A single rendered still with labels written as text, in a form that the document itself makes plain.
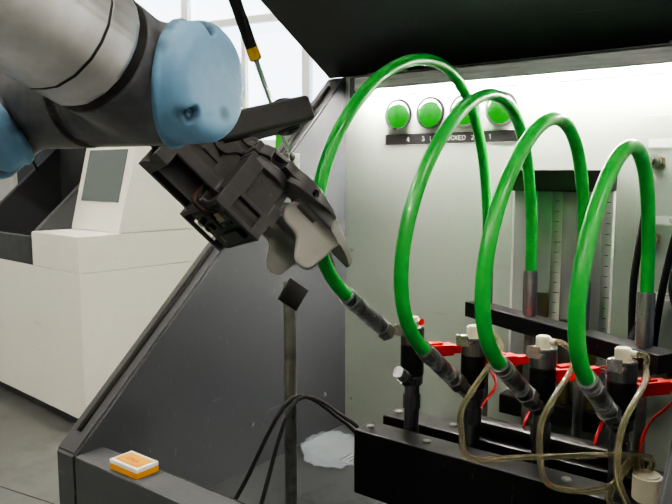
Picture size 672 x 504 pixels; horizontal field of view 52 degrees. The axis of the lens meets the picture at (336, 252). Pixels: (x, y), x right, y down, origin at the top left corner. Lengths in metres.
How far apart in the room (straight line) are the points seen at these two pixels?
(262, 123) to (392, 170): 0.54
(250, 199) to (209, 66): 0.20
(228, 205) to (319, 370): 0.66
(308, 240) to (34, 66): 0.32
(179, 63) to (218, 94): 0.04
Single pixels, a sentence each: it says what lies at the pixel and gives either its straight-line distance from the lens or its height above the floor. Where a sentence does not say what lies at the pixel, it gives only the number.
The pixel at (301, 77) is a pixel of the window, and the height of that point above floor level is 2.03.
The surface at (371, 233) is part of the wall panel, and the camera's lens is 1.19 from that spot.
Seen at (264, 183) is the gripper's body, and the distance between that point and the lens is 0.62.
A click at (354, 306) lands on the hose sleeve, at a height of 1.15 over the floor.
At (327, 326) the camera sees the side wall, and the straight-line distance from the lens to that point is 1.20.
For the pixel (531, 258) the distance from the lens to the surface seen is 0.92.
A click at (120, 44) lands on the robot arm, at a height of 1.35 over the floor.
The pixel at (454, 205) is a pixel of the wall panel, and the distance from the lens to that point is 1.10.
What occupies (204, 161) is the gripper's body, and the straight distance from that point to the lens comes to 0.61.
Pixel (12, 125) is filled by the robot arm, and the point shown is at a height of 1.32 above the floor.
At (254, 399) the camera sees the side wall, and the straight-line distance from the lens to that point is 1.09.
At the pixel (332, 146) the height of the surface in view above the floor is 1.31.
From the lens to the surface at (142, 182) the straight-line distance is 3.68.
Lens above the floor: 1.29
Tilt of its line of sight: 7 degrees down
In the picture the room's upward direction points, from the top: straight up
